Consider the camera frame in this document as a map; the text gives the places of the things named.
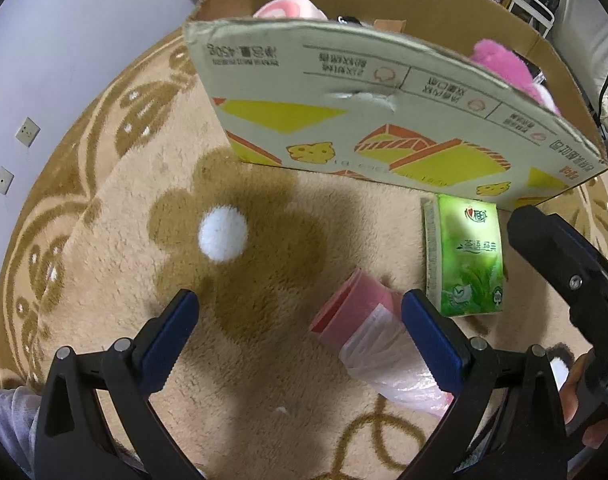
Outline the green tissue pack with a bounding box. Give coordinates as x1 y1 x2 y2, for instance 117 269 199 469
422 194 504 318

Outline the pink plastic bag roll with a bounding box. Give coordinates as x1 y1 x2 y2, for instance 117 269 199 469
309 269 453 417

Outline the pink plush toy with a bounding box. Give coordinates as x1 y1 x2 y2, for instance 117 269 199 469
470 39 560 115

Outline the pink white swirl plush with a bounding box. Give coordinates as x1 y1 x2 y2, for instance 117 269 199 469
253 0 328 21

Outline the person's right hand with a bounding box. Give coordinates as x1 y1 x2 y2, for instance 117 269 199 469
559 353 608 450

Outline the beige patterned carpet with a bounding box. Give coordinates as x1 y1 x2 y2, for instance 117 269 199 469
0 32 608 479

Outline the open cardboard box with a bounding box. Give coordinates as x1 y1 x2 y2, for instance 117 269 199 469
183 0 608 210

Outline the lower wall socket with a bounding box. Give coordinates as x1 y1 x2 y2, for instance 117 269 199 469
0 166 14 195

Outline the wall socket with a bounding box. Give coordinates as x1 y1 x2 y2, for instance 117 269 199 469
0 166 14 195
15 117 40 148

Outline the white wire rack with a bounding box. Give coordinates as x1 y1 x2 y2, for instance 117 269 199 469
508 0 554 38

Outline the upper wall socket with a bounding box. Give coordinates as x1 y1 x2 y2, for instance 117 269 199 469
15 117 40 148

